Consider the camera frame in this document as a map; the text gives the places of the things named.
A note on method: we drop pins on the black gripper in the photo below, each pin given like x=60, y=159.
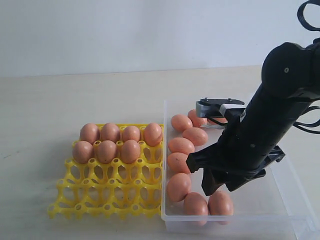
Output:
x=249, y=135

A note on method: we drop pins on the brown egg sixteen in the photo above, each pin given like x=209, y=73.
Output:
x=220, y=204

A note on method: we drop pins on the brown egg four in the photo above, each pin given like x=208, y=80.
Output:
x=153, y=134

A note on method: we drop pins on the brown egg eleven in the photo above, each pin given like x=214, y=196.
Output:
x=130, y=151

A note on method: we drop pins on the brown egg three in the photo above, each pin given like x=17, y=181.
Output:
x=131, y=133

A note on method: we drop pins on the brown egg fourteen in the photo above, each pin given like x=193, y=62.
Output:
x=106, y=151

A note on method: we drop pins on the brown egg two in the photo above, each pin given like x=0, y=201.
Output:
x=110, y=132

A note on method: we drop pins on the brown egg one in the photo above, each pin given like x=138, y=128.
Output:
x=90, y=132

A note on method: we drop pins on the brown egg eight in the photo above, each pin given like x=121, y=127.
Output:
x=82, y=152

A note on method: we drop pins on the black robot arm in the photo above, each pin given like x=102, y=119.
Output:
x=290, y=83

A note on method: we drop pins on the brown egg fifteen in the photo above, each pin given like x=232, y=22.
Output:
x=195, y=204

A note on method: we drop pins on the brown egg thirteen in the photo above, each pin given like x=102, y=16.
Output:
x=178, y=187

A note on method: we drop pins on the brown egg twelve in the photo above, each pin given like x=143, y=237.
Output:
x=177, y=162

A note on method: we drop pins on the brown egg seven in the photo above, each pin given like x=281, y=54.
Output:
x=196, y=135

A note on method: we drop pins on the brown egg ten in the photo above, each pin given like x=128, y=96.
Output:
x=181, y=145

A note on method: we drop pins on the brown egg nine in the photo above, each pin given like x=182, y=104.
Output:
x=217, y=121

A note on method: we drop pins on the brown egg five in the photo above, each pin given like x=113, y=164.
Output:
x=196, y=121

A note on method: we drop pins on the brown egg six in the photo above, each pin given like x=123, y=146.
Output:
x=181, y=122

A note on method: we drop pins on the yellow plastic egg tray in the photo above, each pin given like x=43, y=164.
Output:
x=114, y=188

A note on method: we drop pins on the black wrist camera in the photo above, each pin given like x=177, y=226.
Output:
x=209, y=107

